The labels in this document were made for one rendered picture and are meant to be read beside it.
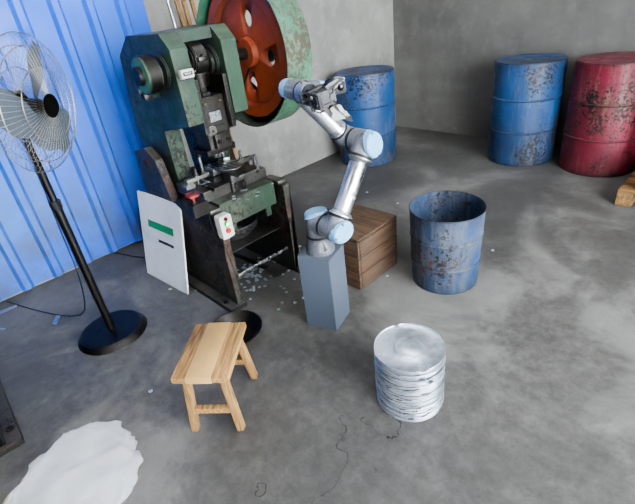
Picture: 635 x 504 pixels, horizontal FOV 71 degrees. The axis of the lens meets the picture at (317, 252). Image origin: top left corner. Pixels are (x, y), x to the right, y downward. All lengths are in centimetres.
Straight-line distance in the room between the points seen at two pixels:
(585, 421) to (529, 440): 25
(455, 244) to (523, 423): 94
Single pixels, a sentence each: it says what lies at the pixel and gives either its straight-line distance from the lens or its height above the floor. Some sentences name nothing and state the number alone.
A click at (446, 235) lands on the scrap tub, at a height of 40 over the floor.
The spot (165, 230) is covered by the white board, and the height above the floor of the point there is 39.
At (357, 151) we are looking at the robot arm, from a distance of 205.
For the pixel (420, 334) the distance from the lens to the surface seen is 197.
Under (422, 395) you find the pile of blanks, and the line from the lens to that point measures 192.
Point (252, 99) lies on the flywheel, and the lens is 291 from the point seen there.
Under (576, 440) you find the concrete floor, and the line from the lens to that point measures 210.
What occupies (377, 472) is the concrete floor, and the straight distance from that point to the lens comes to 189.
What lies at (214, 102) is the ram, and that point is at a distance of 260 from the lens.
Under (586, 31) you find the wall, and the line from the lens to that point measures 485.
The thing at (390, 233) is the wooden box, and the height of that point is 25.
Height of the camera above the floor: 159
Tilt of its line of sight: 30 degrees down
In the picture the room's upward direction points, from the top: 8 degrees counter-clockwise
